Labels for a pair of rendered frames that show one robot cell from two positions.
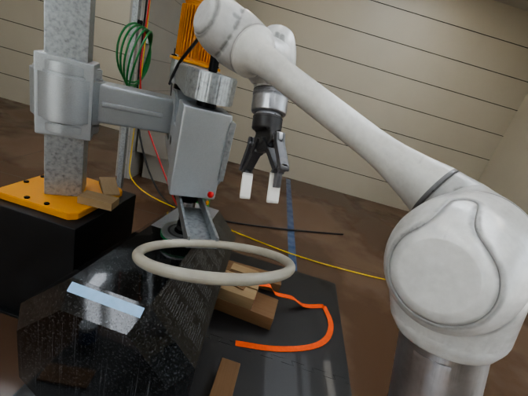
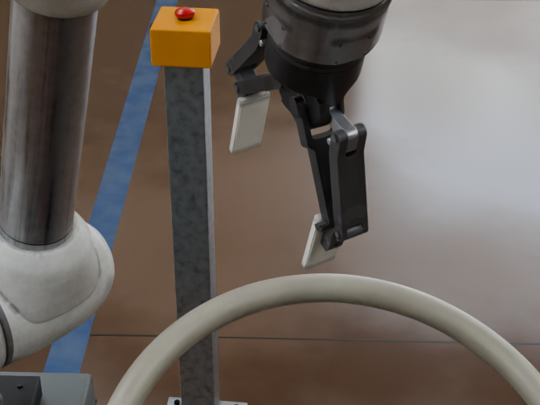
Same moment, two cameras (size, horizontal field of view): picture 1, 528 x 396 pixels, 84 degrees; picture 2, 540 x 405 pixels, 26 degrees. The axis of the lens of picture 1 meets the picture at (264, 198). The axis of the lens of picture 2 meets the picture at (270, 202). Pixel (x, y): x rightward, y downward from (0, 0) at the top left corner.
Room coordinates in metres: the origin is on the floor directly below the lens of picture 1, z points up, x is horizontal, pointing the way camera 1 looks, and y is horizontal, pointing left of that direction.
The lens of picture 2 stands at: (1.56, 0.07, 1.98)
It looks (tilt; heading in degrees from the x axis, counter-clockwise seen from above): 32 degrees down; 184
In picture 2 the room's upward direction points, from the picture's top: straight up
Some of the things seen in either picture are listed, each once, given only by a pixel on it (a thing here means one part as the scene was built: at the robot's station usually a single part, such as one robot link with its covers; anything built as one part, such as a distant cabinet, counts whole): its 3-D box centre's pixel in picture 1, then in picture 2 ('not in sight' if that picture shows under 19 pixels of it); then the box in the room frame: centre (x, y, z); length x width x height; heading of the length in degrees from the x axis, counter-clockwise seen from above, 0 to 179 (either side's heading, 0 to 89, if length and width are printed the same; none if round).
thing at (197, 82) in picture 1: (198, 82); not in sight; (1.69, 0.52, 1.61); 0.96 x 0.25 x 0.17; 26
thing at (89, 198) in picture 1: (98, 200); not in sight; (1.56, 0.96, 0.81); 0.20 x 0.10 x 0.05; 96
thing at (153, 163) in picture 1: (174, 146); not in sight; (4.48, 1.58, 0.43); 1.30 x 0.62 x 0.86; 2
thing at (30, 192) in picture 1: (66, 192); not in sight; (1.62, 1.21, 0.76); 0.49 x 0.49 x 0.05; 88
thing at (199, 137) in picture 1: (195, 148); not in sight; (1.45, 0.41, 1.32); 0.36 x 0.22 x 0.45; 26
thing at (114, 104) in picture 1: (108, 102); not in sight; (1.73, 1.04, 1.36); 0.74 x 0.34 x 0.25; 123
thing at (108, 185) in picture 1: (109, 185); not in sight; (1.78, 1.03, 0.80); 0.20 x 0.10 x 0.05; 40
